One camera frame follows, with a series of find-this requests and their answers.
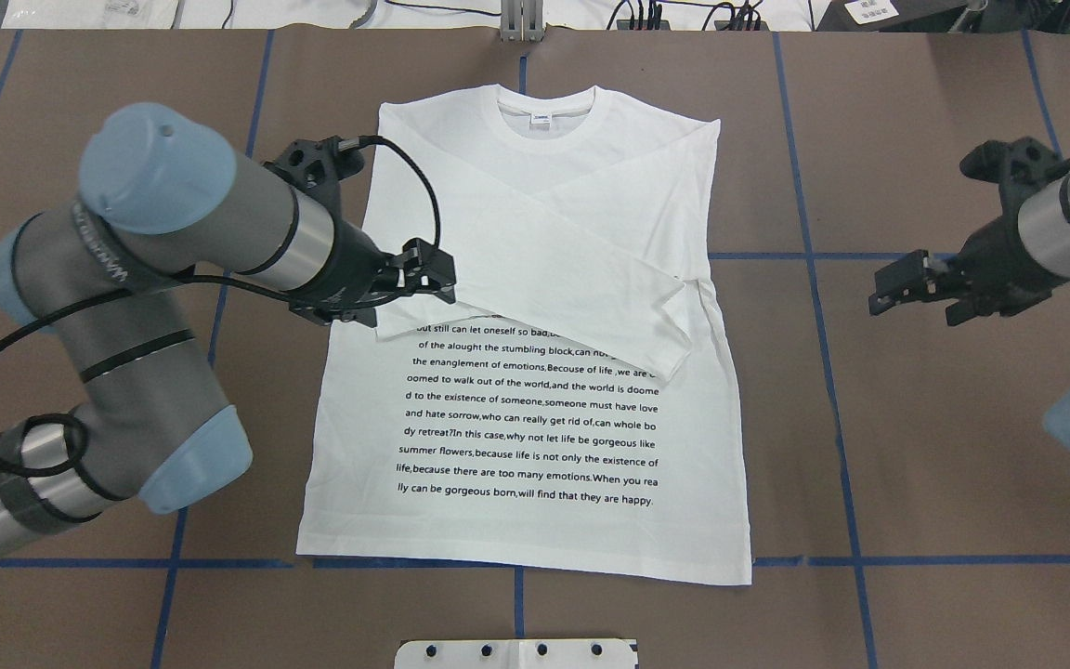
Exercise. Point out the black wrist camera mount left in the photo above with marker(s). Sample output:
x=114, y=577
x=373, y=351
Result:
x=317, y=168

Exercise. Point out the aluminium frame post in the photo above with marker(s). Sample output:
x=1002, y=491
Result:
x=522, y=21

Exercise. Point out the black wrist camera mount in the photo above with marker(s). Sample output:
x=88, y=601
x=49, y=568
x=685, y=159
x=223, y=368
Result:
x=1019, y=168
x=317, y=168

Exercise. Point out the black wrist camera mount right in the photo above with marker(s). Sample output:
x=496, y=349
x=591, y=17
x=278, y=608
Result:
x=1019, y=168

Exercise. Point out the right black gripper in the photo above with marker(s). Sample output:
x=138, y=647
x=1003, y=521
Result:
x=993, y=254

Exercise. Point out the black white label box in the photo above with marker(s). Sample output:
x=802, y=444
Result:
x=871, y=16

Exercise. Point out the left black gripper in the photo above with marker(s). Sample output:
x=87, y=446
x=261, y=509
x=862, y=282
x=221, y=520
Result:
x=350, y=269

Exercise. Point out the white long-sleeve printed shirt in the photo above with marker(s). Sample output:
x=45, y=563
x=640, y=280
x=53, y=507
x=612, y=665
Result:
x=577, y=407

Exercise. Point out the white camera mast base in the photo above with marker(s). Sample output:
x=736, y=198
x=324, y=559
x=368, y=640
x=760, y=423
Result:
x=519, y=653

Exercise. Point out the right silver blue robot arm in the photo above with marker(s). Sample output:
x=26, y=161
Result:
x=1055, y=198

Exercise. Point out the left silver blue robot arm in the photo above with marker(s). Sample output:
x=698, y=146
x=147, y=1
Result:
x=161, y=202

